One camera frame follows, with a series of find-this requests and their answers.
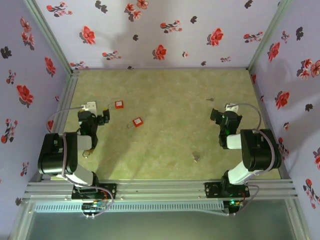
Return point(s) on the red padlock with white label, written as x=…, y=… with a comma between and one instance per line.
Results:
x=119, y=104
x=137, y=122

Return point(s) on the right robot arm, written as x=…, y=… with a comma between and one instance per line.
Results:
x=260, y=150

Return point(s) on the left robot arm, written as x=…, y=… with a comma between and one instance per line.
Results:
x=55, y=155

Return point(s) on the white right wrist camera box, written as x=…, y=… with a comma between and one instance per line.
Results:
x=231, y=108

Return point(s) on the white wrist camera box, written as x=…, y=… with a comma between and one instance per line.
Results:
x=231, y=108
x=90, y=106

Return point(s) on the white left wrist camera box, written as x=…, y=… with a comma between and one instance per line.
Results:
x=90, y=106

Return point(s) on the aluminium table side rail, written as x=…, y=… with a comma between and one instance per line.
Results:
x=67, y=92
x=256, y=86

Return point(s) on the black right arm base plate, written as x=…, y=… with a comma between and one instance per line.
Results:
x=211, y=190

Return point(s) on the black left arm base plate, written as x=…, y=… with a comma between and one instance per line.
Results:
x=110, y=191

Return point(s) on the long aluminium base rail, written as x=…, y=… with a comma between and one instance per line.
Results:
x=160, y=188

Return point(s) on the aluminium corner post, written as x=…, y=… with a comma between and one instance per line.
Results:
x=49, y=32
x=269, y=32

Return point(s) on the aluminium lower frame bar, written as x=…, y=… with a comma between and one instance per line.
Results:
x=297, y=217
x=20, y=220

